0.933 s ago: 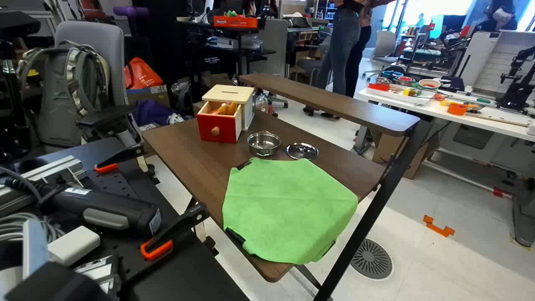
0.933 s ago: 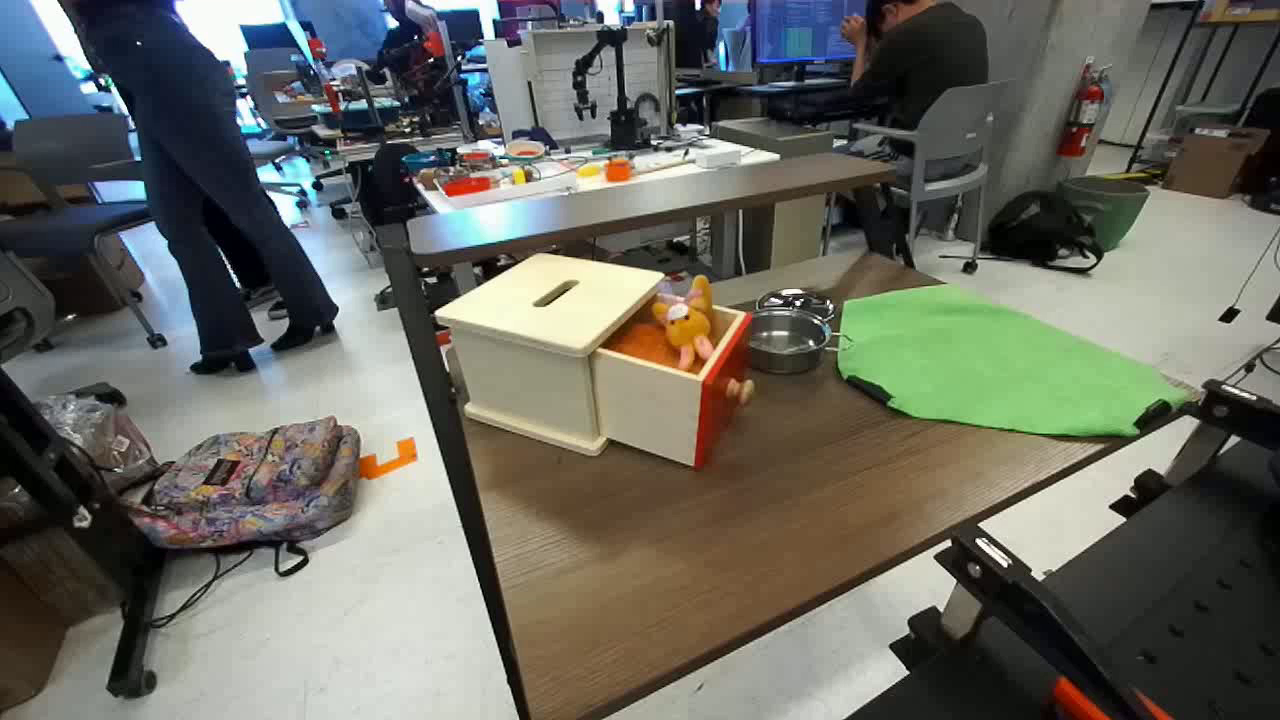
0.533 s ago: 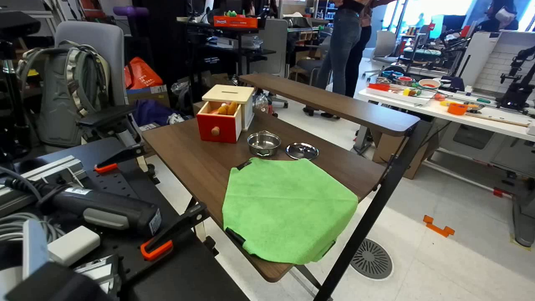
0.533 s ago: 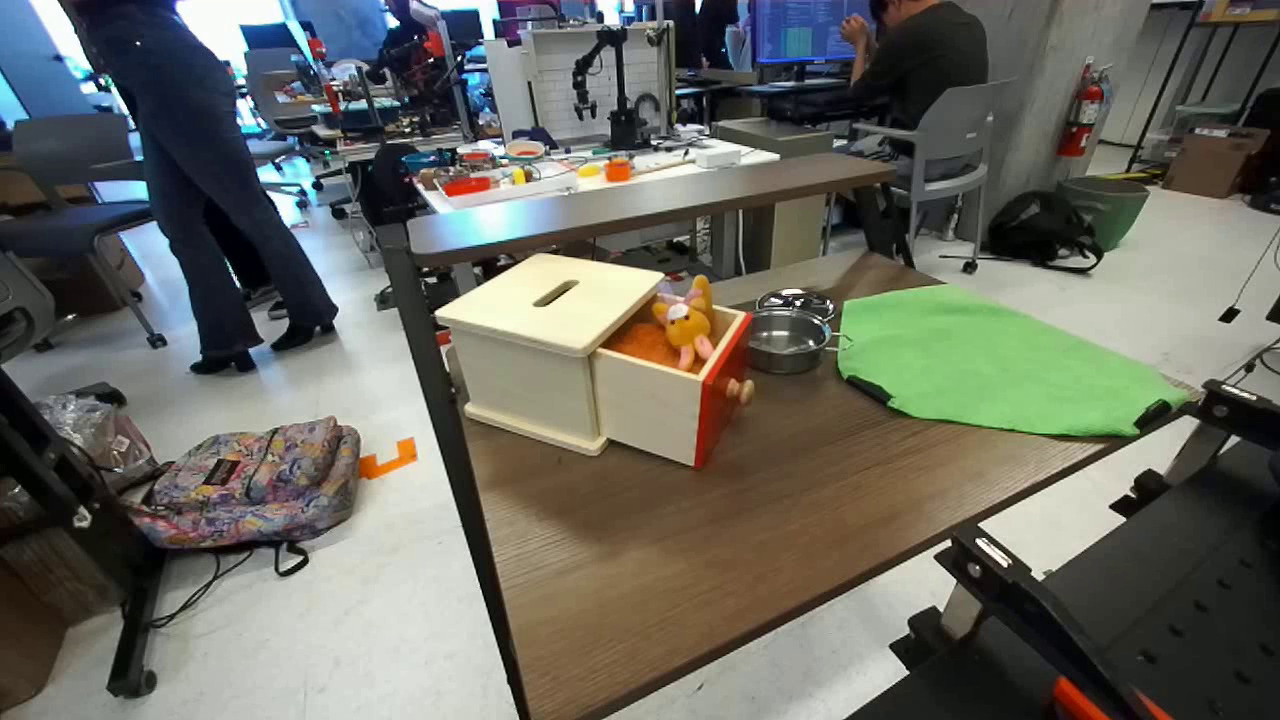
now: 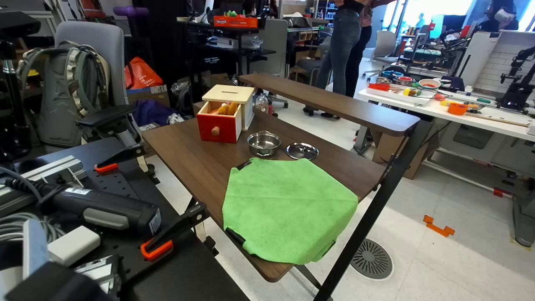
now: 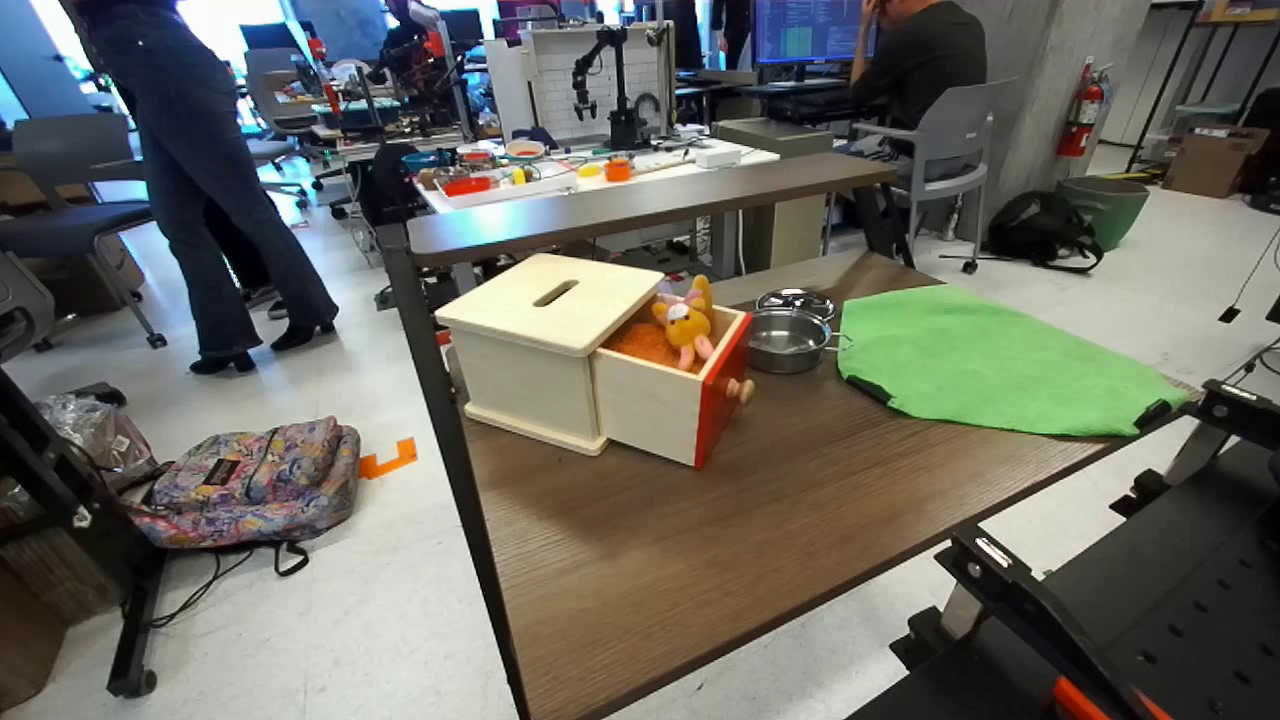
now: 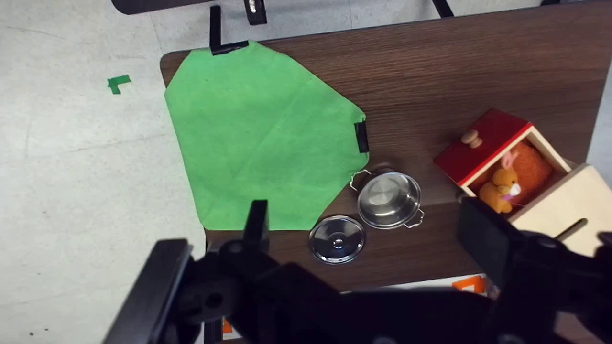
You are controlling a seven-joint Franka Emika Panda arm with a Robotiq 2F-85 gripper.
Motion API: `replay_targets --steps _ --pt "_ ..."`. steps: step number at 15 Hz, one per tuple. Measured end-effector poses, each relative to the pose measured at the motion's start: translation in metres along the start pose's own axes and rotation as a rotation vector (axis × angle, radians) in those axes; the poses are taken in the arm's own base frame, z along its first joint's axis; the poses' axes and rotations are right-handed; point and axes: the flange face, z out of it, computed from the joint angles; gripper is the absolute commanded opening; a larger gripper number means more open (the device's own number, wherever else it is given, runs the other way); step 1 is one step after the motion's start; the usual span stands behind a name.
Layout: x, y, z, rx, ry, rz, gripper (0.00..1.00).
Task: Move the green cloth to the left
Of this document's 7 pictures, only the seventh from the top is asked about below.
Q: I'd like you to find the long black tape strip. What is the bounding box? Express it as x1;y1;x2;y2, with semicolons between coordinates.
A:
241;199;269;253

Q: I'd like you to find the thin black chair leg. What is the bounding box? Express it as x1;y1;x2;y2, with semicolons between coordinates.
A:
430;0;457;20

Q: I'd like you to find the light wooden box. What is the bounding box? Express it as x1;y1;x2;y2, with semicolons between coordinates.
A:
507;163;612;259

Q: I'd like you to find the green cloth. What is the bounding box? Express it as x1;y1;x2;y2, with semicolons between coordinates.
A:
162;39;371;234

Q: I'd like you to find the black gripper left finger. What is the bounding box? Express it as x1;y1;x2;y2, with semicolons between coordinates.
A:
103;238;195;344

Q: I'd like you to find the orange plush toy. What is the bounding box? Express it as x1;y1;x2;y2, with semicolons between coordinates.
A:
478;140;554;217

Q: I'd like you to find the red wooden drawer box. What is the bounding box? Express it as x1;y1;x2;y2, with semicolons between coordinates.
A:
432;108;573;217

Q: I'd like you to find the black chair base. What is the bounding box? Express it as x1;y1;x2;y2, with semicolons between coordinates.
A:
109;0;218;18

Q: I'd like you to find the steel pot with handles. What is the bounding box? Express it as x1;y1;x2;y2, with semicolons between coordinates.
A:
348;167;426;232

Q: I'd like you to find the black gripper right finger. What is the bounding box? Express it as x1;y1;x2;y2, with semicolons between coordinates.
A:
455;196;570;306

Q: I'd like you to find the round steel pot lid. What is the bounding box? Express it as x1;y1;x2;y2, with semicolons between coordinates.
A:
306;215;369;266

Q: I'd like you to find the black L-shaped tape strip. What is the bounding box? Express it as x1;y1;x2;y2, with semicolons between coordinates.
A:
208;4;250;58

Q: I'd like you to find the short black tape strip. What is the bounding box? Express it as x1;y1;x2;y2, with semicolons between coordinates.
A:
352;119;371;155

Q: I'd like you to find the white and orange card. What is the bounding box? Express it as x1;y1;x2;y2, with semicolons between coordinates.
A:
338;272;503;303

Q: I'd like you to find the green tape floor mark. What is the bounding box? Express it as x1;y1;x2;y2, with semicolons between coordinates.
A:
105;73;134;98

